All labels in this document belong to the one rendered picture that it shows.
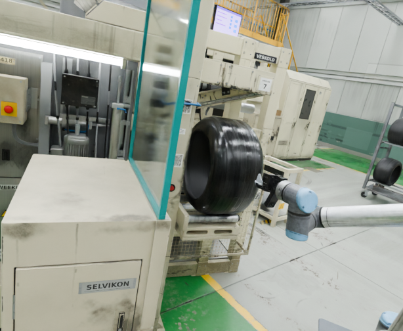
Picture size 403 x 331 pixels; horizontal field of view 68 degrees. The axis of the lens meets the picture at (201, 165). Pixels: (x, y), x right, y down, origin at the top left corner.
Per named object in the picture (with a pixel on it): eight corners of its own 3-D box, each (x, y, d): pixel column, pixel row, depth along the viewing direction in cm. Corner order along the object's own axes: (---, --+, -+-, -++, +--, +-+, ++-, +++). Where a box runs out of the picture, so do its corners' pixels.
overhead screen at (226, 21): (210, 40, 497) (216, 4, 482) (209, 40, 500) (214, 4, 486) (235, 48, 535) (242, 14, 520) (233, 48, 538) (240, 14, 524)
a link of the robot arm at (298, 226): (314, 237, 125) (317, 209, 123) (302, 245, 117) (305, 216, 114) (293, 230, 131) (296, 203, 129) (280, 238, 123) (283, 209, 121)
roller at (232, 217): (182, 222, 169) (185, 223, 165) (182, 214, 169) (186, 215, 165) (235, 220, 183) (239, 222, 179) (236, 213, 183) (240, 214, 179)
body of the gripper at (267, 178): (275, 173, 142) (291, 178, 131) (272, 190, 143) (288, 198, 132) (262, 172, 139) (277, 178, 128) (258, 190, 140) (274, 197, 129)
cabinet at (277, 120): (242, 173, 612) (256, 113, 579) (223, 165, 654) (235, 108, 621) (270, 171, 670) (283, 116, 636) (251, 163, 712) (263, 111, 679)
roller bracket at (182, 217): (182, 232, 162) (184, 215, 160) (163, 201, 197) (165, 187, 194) (187, 231, 163) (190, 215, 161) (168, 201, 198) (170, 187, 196)
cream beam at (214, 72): (187, 80, 174) (191, 54, 170) (174, 77, 196) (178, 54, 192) (272, 96, 199) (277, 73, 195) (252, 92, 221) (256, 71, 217)
